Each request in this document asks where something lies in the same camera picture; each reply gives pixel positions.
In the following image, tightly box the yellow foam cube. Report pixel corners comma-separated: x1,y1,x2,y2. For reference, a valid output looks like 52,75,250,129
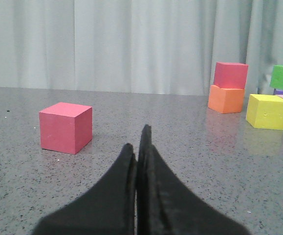
246,94,283,130

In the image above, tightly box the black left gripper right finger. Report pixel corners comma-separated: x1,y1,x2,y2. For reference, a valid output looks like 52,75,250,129
137,124,250,235

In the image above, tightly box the dark red foam cube stacked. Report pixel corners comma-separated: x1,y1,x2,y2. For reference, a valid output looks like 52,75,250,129
214,62,249,89

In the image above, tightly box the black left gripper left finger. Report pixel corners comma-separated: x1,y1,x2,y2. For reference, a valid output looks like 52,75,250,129
33,143,137,235

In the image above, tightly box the red foam cube alone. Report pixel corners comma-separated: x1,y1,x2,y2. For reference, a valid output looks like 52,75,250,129
39,102,92,154

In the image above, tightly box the orange foam cube back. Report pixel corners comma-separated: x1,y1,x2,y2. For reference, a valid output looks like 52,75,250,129
208,85,245,114

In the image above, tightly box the grey curtain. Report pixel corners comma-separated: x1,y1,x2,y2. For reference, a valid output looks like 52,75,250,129
0,0,283,95

